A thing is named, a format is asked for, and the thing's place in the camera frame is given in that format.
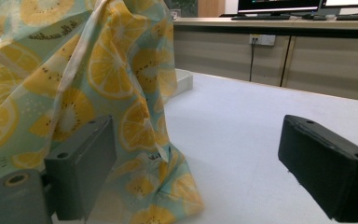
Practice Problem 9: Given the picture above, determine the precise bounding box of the white plastic tray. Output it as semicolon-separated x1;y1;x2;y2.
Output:
174;68;194;98

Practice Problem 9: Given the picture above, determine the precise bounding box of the lemon print fabric bag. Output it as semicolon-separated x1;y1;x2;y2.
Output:
0;0;205;224

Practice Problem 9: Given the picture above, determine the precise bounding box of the black computer monitor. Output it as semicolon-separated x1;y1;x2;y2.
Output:
237;0;322;16
321;0;358;15

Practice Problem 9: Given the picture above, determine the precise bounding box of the white wall socket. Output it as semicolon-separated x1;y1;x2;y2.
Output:
249;34;276;47

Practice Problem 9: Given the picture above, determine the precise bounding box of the black wall cable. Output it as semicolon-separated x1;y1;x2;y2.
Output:
249;38;256;83

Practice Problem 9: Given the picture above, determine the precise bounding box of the black keyboard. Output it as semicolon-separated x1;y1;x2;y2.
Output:
231;14;292;21
335;14;358;21

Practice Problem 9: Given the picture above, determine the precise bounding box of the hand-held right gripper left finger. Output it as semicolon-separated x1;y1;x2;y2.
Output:
44;115;117;222

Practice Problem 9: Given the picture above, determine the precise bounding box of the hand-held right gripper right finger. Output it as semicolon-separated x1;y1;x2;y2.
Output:
278;114;358;223

